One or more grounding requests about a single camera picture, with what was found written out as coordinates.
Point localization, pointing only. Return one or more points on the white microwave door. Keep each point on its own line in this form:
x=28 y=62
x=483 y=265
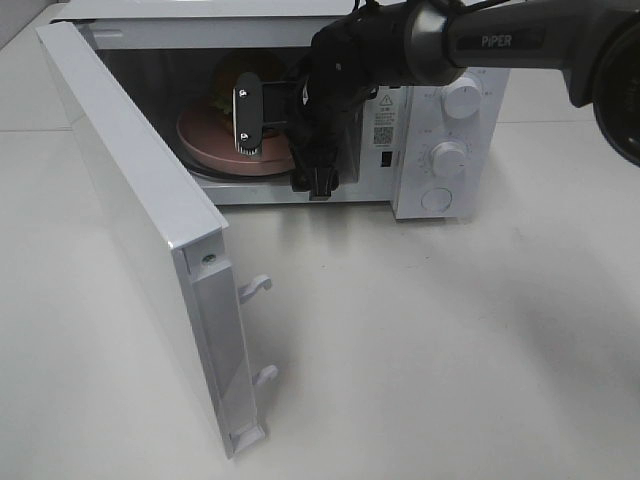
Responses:
x=170 y=235

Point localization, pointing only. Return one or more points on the glass microwave turntable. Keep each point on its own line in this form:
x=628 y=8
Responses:
x=214 y=175

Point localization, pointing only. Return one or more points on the white microwave oven body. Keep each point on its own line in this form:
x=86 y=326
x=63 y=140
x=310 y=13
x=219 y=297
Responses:
x=152 y=77

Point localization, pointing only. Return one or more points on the pink round plate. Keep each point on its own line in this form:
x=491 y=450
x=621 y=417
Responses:
x=207 y=135

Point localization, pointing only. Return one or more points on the burger with lettuce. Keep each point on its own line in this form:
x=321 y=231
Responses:
x=262 y=62

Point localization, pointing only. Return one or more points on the upper white power knob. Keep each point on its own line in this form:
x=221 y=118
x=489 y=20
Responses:
x=462 y=98

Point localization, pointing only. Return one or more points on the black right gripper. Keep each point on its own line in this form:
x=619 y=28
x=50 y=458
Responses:
x=314 y=104

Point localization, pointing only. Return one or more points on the round white door button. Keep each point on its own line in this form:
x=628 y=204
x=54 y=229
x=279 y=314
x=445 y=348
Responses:
x=437 y=200

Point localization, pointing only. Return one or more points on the white timer knob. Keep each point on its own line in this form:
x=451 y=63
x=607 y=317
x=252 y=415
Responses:
x=448 y=158

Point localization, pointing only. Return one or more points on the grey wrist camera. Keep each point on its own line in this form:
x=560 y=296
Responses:
x=247 y=103

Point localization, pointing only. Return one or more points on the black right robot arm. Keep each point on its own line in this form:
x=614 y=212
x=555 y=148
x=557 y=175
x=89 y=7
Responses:
x=595 y=44

